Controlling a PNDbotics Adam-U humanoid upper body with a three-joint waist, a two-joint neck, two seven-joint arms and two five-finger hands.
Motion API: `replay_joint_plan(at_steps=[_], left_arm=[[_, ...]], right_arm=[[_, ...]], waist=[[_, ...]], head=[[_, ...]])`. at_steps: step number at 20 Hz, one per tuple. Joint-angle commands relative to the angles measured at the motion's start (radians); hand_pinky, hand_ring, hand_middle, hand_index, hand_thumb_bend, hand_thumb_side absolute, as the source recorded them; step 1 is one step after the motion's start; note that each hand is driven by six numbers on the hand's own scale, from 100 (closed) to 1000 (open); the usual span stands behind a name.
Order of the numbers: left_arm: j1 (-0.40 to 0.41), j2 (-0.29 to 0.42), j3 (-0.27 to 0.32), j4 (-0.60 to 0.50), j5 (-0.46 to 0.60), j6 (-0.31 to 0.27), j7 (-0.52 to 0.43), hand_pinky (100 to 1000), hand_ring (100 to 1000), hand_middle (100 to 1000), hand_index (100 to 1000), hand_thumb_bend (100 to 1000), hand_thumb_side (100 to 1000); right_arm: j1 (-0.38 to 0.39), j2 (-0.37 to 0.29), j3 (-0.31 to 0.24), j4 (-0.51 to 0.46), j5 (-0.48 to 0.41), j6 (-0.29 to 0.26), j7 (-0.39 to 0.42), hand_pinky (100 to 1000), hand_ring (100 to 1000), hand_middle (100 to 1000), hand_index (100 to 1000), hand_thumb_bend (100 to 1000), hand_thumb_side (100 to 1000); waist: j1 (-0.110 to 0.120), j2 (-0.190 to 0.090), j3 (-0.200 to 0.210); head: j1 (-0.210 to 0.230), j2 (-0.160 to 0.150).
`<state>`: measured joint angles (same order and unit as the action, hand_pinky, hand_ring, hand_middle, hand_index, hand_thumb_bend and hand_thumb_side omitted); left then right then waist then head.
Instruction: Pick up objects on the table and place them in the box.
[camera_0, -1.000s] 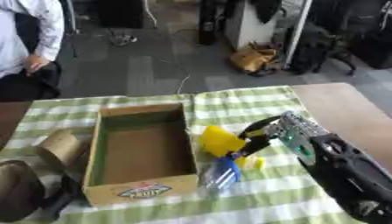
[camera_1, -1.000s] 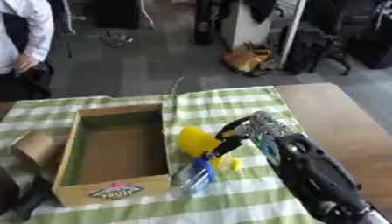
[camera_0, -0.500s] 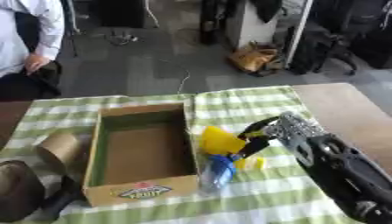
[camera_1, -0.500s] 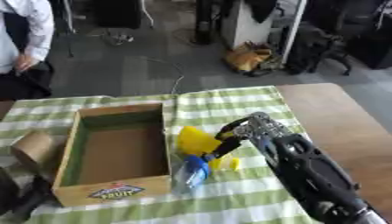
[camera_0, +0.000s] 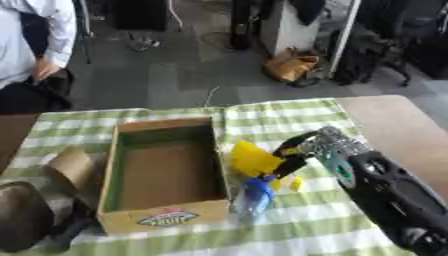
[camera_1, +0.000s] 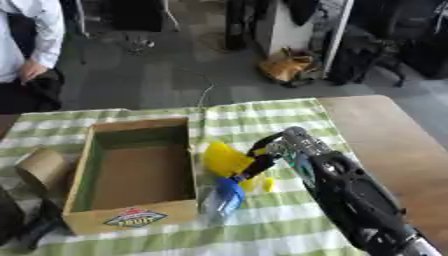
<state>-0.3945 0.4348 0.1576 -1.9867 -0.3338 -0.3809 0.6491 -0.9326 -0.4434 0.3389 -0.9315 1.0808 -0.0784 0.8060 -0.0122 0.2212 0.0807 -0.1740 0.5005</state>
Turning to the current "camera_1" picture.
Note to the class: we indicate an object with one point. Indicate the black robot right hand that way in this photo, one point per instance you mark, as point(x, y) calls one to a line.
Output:
point(261, 159)

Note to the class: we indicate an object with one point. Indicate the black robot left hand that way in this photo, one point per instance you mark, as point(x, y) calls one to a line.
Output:
point(41, 226)

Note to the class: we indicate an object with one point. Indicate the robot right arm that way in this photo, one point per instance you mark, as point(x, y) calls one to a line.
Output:
point(356, 193)

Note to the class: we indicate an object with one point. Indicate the tan cardboard box green inside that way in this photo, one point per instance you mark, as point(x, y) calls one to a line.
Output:
point(137, 218)

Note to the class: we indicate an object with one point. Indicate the small yellow toy piece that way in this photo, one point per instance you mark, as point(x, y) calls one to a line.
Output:
point(262, 184)

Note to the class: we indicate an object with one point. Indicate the yellow toy banana bunch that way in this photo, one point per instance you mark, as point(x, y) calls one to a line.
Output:
point(224, 160)

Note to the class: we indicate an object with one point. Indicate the clear bottle with blue cap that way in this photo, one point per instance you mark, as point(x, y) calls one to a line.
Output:
point(228, 196)

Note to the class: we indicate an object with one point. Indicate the brown tape roll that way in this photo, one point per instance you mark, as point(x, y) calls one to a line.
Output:
point(42, 170)

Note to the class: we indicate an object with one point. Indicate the brown bag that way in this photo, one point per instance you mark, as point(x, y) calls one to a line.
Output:
point(286, 66)

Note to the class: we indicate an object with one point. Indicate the white cabinet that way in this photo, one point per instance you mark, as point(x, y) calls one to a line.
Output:
point(286, 30)

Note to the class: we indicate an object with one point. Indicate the black office chair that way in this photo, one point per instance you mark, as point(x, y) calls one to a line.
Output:
point(361, 53)

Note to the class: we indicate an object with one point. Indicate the person's hand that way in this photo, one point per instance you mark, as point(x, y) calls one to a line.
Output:
point(32, 70)

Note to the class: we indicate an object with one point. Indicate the black bag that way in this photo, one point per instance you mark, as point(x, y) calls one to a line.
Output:
point(426, 56)

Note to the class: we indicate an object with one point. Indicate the person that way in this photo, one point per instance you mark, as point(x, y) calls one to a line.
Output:
point(23, 30)

